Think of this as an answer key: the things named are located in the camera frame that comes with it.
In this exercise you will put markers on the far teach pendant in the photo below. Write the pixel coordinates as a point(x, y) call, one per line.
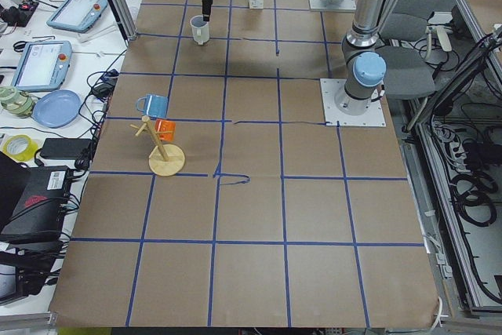
point(77, 15)

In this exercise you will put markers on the grey office chair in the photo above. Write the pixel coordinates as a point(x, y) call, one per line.
point(408, 76)

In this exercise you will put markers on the black scissors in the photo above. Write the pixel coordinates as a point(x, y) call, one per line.
point(19, 46)

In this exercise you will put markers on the green tape rolls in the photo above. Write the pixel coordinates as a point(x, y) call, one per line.
point(16, 102)

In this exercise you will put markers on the black electronics box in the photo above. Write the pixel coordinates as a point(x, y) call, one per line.
point(39, 213)

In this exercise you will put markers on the blue mug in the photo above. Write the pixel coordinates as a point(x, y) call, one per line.
point(152, 105)

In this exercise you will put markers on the wooden mug tree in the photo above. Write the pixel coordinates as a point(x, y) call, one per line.
point(165, 160)

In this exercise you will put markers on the orange mug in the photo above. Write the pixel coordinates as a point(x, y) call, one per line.
point(165, 129)

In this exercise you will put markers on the light blue plate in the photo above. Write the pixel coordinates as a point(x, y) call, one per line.
point(56, 109)

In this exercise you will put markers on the white mug dark interior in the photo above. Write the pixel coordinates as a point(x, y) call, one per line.
point(200, 30)

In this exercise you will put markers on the teach pendant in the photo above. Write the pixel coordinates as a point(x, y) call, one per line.
point(43, 66)
point(77, 15)

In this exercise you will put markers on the black power adapter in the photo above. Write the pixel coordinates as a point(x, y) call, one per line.
point(64, 148)

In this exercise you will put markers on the yellow tape roll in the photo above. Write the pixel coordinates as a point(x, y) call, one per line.
point(21, 148)

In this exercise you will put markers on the near teach pendant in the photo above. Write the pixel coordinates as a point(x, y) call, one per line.
point(43, 66)

